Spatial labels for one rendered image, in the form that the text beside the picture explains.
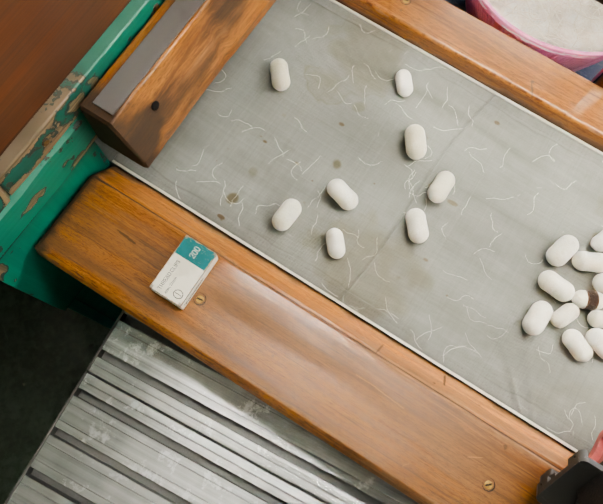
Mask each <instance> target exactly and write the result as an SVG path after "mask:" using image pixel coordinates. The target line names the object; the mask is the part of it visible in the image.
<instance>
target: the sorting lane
mask: <svg viewBox="0 0 603 504"><path fill-rule="evenodd" d="M276 58H281V59H283V60H285V61H286V62H287V64H288V71H289V77H290V85H289V87H288V88H287V89H286V90H284V91H278V90H276V89H275V88H274V87H273V86H272V82H271V73H270V63H271V62H272V61H273V60H274V59H276ZM402 69H405V70H408V71H409V72H410V74H411V77H412V83H413V92H412V93H411V95H409V96H407V97H402V96H400V95H399V94H398V92H397V88H396V81H395V76H396V73H397V72H398V71H399V70H402ZM413 124H418V125H420V126H422V127H423V129H424V130H425V136H426V146H427V151H426V154H425V156H424V157H423V158H421V159H419V160H413V159H411V158H409V157H408V155H407V153H406V147H405V137H404V134H405V131H406V129H407V128H408V127H409V126H410V125H413ZM112 163H113V165H114V166H115V167H119V168H120V169H122V170H124V171H125V172H127V173H128V174H130V175H132V176H133V177H135V178H136V179H138V180H140V181H141V182H143V183H144V184H146V185H148V186H149V187H151V188H152V189H154V190H156V191H157V192H159V193H160V194H162V195H164V196H165V197H167V198H168V199H170V200H172V201H173V202H175V203H176V204H178V205H180V206H181V207H183V208H184V209H186V210H187V211H189V212H191V213H192V214H194V215H195V216H197V217H199V218H200V219H202V220H203V221H205V222H207V223H208V224H210V225H211V226H213V227H215V228H216V229H218V230H219V231H221V232H223V233H224V234H226V235H227V236H229V237H231V238H232V239H234V240H235V241H237V242H239V243H240V244H242V245H243V246H245V247H247V248H248V249H250V250H251V251H253V252H255V253H256V254H258V255H259V256H261V257H263V258H264V259H266V260H267V261H269V262H270V263H272V264H274V265H275V266H277V267H278V268H280V269H282V270H283V271H285V272H286V273H288V274H290V275H291V276H293V277H294V278H296V279H298V280H299V281H301V282H302V283H304V284H306V285H307V286H309V287H310V288H312V289H314V290H315V291H317V292H318V293H320V294H322V295H323V296H325V297H326V298H328V299H330V300H331V301H333V302H334V303H336V304H338V305H339V306H341V307H342V308H344V309H346V310H347V311H349V312H350V313H352V314H353V315H355V316H357V317H358V318H360V319H361V320H363V321H365V322H366V323H368V324H369V325H371V326H373V327H374V328H376V329H377V330H379V331H381V332H382V333H384V334H385V335H387V336H389V337H390V338H392V339H393V340H395V341H397V342H398V343H400V344H401V345H403V346H405V347H406V348H408V349H409V350H411V351H413V352H414V353H416V354H417V355H419V356H421V357H422V358H424V359H425V360H427V361H428V362H430V363H432V364H433V365H435V366H436V367H438V368H440V369H441V370H443V371H444V372H446V373H448V374H449V375H451V376H452V377H454V378H456V379H457V380H459V381H460V382H462V383H464V384H465V385H467V386H468V387H470V388H472V389H473V390H475V391H476V392H478V393H480V394H481V395H483V396H484V397H486V398H488V399H489V400H491V401H492V402H494V403H496V404H497V405H499V406H500V407H502V408H504V409H505V410H507V411H508V412H510V413H511V414H513V415H515V416H516V417H518V418H519V419H521V420H523V421H524V422H526V423H527V424H529V425H531V426H532V427H534V428H535V429H537V430H539V431H540V432H542V433H543V434H545V435H547V436H548V437H550V438H551V439H553V440H555V441H556V442H558V443H559V444H561V445H563V446H564V447H566V448H567V449H569V450H571V451H572V452H574V453H576V452H577V451H578V450H581V449H584V450H587V451H588V456H589V454H590V452H591V450H592V448H593V446H594V444H595V441H596V439H597V437H598V435H599V433H600V432H601V431H602V430H603V359H602V358H601V357H600V356H599V355H598V354H597V353H596V352H595V351H594V350H593V349H592V350H593V356H592V358H591V359H590V360H589V361H587V362H580V361H577V360H576V359H574V357H573V356H572V355H571V353H570V352H569V350H568V349H567V348H566V346H565V345H564V344H563V342H562V335H563V333H564V332H565V331H566V330H568V329H575V330H578V331H579V332H580V333H581V334H582V335H583V337H584V339H585V335H586V333H587V332H588V331H589V330H590V329H592V328H594V327H592V326H590V325H589V323H588V321H587V316H588V314H589V313H590V312H591V311H594V310H588V309H581V308H579V316H578V317H577V318H576V319H575V320H574V321H572V322H571V323H570V324H568V325H567V326H565V327H563V328H557V327H555V326H553V325H552V323H551V321H550V320H549V322H548V324H547V325H546V327H545V329H544V330H543V332H542V333H540V334H539V335H529V334H527V333H526V332H525V331H524V330H523V327H522V321H523V319H524V317H525V316H526V314H527V312H528V311H529V309H530V307H531V306H532V304H534V303H535V302H537V301H546V302H548V303H549V304H550V305H551V306H552V309H553V312H555V311H556V310H557V309H559V308H560V307H561V306H563V305H564V304H567V303H572V299H571V300H569V301H566V302H561V301H558V300H556V299H555V298H554V297H552V296H551V295H550V294H548V293H547V292H545V291H544V290H542V289H541V288H540V287H539V285H538V277H539V275H540V274H541V273H542V272H544V271H547V270H551V271H554V272H556V273H557V274H558V275H560V276H561V277H562V278H564V279H565V280H567V281H568V282H570V283H571V284H572V285H573V287H574V289H575V292H576V291H578V290H592V291H596V290H595V289H594V288H593V285H592V281H593V278H594V277H595V276H596V275H597V274H600V273H596V272H590V271H579V270H577V269H576V268H574V266H573V264H572V258H573V256H574V255H573V256H572V257H571V258H570V259H569V260H568V261H567V262H566V263H565V264H564V265H562V266H558V267H557V266H552V265H551V264H549V263H548V261H547V259H546V252H547V250H548V249H549V248H550V247H551V246H552V245H553V244H554V243H555V242H556V241H557V240H558V239H559V238H560V237H562V236H564V235H572V236H574V237H575V238H576V239H577V240H578V242H579V249H578V251H577V252H579V251H587V252H593V253H603V252H597V251H595V250H593V249H592V247H591V240H592V238H593V237H594V236H596V235H597V234H598V233H600V232H601V231H602V230H603V152H601V151H599V150H598V149H596V148H594V147H592V146H591V145H589V144H587V143H585V142H584V141H582V140H580V139H578V138H577V137H575V136H573V135H571V134H570V133H568V132H566V131H564V130H563V129H561V128H559V127H557V126H555V125H554V124H552V123H550V122H548V121H547V120H545V119H543V118H541V117H540V116H538V115H536V114H534V113H533V112H531V111H529V110H527V109H526V108H524V107H522V106H520V105H519V104H517V103H515V102H513V101H511V100H510V99H508V98H506V97H504V96H503V95H501V94H499V93H497V92H496V91H494V90H492V89H490V88H489V87H487V86H485V85H483V84H482V83H480V82H478V81H476V80H475V79H473V78H471V77H469V76H467V75H466V74H464V73H462V72H460V71H459V70H457V69H455V68H453V67H452V66H450V65H448V64H446V63H445V62H443V61H441V60H439V59H438V58H436V57H434V56H432V55H431V54H429V53H427V52H425V51H423V50H422V49H420V48H418V47H416V46H415V45H413V44H411V43H409V42H408V41H406V40H404V39H402V38H401V37H399V36H397V35H395V34H394V33H392V32H390V31H388V30H387V29H385V28H383V27H381V26H379V25H378V24H376V23H374V22H372V21H371V20H369V19H367V18H365V17H364V16H362V15H360V14H358V13H357V12H355V11H353V10H351V9H350V8H348V7H346V6H344V5H343V4H341V3H339V2H337V1H335V0H276V1H275V3H274V4H273V5H272V6H271V8H270V9H269V10H268V12H267V13H266V14H265V16H264V17H263V18H262V19H261V21H260V22H259V23H258V24H257V26H256V27H255V28H254V30H253V31H252V32H251V33H250V35H249V36H248V37H247V38H246V40H245V41H244V42H243V43H242V45H241V46H240V47H239V48H238V50H237V51H236V52H235V53H234V55H233V56H232V57H231V58H230V59H229V60H228V61H227V62H226V64H225V65H224V67H223V68H222V69H221V71H220V72H219V73H218V75H217V76H216V77H215V79H214V80H213V81H212V82H211V84H210V85H209V86H208V88H207V89H206V90H205V92H204V93H203V94H202V96H201V97H200V98H199V100H198V101H197V102H196V104H195V105H194V106H193V108H192V109H191V110H190V112H189V113H188V114H187V116H186V117H185V119H184V120H183V121H182V123H181V124H180V125H179V127H178V128H177V130H176V131H175V132H174V134H173V135H172V136H171V137H170V139H169V140H168V141H167V142H166V144H165V146H164V147H163V149H162V150H161V152H160V153H159V154H158V156H157V157H156V158H155V160H154V161H153V162H152V164H151V165H150V167H149V168H144V167H142V166H140V165H139V164H137V163H136V162H134V161H132V160H131V159H129V158H128V157H126V156H124V155H123V154H121V153H120V152H119V153H118V154H117V156H116V157H115V158H114V160H113V161H112ZM442 171H449V172H451V173H452V174H453V175H454V177H455V184H454V186H453V188H452V189H451V191H450V192H449V194H448V196H447V197H446V199H445V200H444V201H443V202H441V203H434V202H432V201H431V200H430V199H429V198H428V195H427V191H428V189H429V187H430V185H431V184H432V182H433V181H434V179H435V178H436V176H437V174H438V173H440V172H442ZM333 179H341V180H343V181H344V182H345V183H346V184H347V185H348V186H349V188H350V189H351V190H353V191H354V192H355V193H356V194H357V196H358V204H357V206H356V207H355V208H354V209H352V210H344V209H342V208H341V207H340V206H339V204H338V203H337V202H336V201H335V200H334V199H333V198H332V197H331V196H330V195H329V194H328V192H327V186H328V183H329V182H330V181H331V180H333ZM287 199H296V200H297V201H299V203H300V204H301V208H302V210H301V213H300V215H299V216H298V218H297V219H296V220H295V221H294V223H293V224H292V225H291V226H290V228H288V229H287V230H284V231H279V230H277V229H275V228H274V226H273V224H272V217H273V215H274V214H275V213H276V211H277V210H278V209H279V208H280V206H281V205H282V204H283V202H284V201H285V200H287ZM412 208H419V209H421V210H422V211H423V212H424V213H425V215H426V221H427V226H428V231H429V236H428V238H427V240H426V241H425V242H423V243H420V244H417V243H414V242H412V241H411V240H410V239H409V236H408V230H407V225H406V220H405V216H406V213H407V212H408V211H409V210H410V209H412ZM331 228H337V229H339V230H341V232H342V233H343V237H344V243H345V254H344V255H343V257H341V258H339V259H334V258H332V257H331V256H330V255H329V254H328V250H327V243H326V233H327V232H328V230H330V229H331ZM577 252H576V253H577ZM576 253H575V254H576Z"/></svg>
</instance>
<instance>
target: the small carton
mask: <svg viewBox="0 0 603 504"><path fill-rule="evenodd" d="M217 261H218V256H217V254H216V253H215V252H213V251H212V250H210V249H208V248H207V247H205V246H204V245H202V244H200V243H199V242H197V241H196V240H194V239H193V238H191V237H189V236H188V235H186V236H185V237H184V239H183V240H182V242H181V243H180V244H179V246H178V247H177V249H176V250H175V251H174V253H173V254H172V256H171V257H170V258H169V260H168V261H167V263H166V264H165V265H164V267H163V268H162V269H161V271H160V272H159V274H158V275H157V276H156V278H155V279H154V281H153V282H152V283H151V285H150V288H151V289H152V290H153V291H154V292H155V293H157V294H158V295H160V296H161V297H163V298H165V299H166V300H168V301H169V302H171V303H172V304H174V305H175V306H177V307H178V308H180V309H182V310H183V309H184V308H185V307H186V305H187V304H188V302H189V301H190V300H191V298H192V297H193V295H194V294H195V292H196V291H197V289H198V288H199V287H200V285H201V284H202V282H203V281H204V279H205V278H206V276H207V275H208V274H209V272H210V271H211V269H212V268H213V266H214V265H215V263H216V262H217Z"/></svg>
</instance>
